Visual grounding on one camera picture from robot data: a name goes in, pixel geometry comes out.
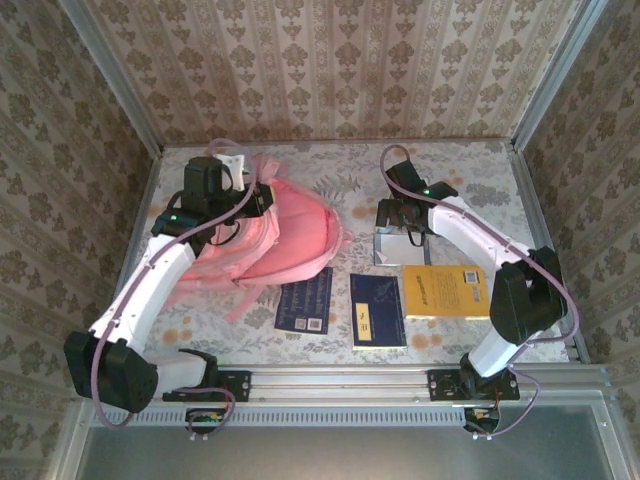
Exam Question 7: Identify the pale grey-green notebook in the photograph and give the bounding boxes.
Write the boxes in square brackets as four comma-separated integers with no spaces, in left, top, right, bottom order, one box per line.
[372,230,432,268]

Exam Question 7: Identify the pink student backpack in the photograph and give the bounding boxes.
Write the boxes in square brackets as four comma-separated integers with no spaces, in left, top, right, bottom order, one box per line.
[162,152,356,325]

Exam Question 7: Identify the yellow paperback book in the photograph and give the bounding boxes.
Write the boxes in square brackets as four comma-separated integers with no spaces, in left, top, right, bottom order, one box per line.
[401,263,496,321]

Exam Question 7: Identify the dark blue yellow-label notebook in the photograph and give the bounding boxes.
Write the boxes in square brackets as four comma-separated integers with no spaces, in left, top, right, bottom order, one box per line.
[348,272,409,352]

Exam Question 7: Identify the dark blue QR code book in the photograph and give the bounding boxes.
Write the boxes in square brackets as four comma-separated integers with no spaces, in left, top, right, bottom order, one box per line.
[273,266,335,335]

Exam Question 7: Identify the grey metal panel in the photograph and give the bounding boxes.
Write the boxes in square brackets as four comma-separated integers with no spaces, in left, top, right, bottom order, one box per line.
[74,424,619,480]

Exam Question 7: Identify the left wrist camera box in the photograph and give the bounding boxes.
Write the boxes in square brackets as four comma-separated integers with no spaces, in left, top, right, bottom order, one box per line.
[214,152,247,190]

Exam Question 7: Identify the aluminium frame post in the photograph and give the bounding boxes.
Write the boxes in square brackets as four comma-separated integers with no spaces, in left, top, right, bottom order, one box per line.
[55,0,166,154]
[509,0,616,154]

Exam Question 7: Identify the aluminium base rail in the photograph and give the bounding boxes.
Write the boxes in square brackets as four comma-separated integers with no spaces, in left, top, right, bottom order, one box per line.
[74,363,611,404]

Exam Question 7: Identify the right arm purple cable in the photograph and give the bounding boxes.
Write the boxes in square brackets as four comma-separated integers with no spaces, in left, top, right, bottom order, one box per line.
[379,144,581,441]

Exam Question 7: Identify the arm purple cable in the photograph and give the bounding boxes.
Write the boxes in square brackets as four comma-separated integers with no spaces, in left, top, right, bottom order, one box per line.
[379,144,581,441]
[91,138,266,444]

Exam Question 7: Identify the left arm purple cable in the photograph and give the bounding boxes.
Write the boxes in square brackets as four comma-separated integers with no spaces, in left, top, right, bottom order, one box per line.
[91,138,266,444]

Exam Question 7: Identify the black wired connector board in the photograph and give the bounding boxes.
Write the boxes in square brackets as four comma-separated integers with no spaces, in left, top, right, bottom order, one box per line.
[185,407,226,435]
[462,404,502,435]

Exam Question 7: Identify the slotted grey cable duct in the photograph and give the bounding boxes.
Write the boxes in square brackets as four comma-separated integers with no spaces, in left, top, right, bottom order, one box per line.
[89,405,501,427]

